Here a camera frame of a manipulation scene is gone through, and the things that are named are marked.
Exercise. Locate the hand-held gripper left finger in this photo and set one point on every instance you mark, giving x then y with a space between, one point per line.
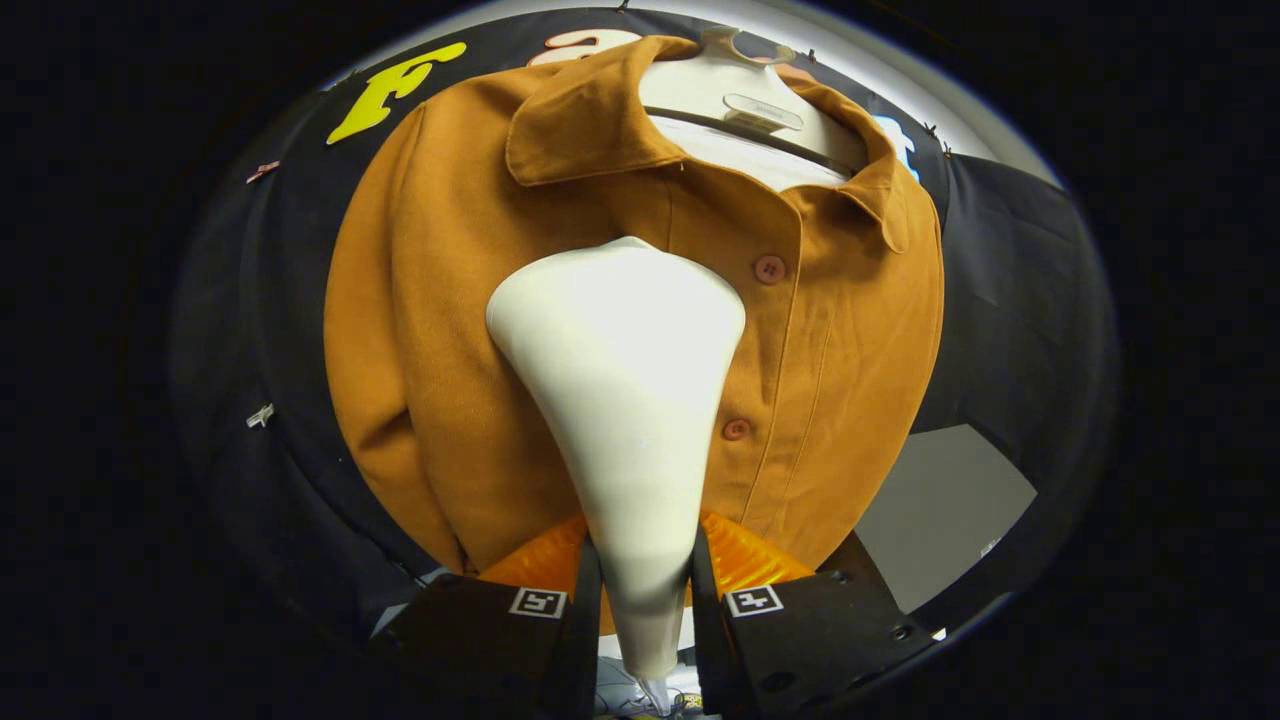
583 650

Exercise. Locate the brown button-up shirt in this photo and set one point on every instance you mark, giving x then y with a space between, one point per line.
430 330

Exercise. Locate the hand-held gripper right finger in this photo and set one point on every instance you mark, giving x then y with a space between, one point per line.
708 650

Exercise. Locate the silver metal clip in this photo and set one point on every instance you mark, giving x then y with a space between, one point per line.
260 415

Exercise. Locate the pink metal clip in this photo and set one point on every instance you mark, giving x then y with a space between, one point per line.
263 172

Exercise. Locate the grey cabinet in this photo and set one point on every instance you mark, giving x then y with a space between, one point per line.
940 510

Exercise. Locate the white garment steamer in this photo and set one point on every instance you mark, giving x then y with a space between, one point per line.
625 400

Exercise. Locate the black backdrop cloth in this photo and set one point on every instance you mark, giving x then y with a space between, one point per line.
1020 300

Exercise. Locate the white mannequin torso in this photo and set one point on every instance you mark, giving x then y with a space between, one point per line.
720 80

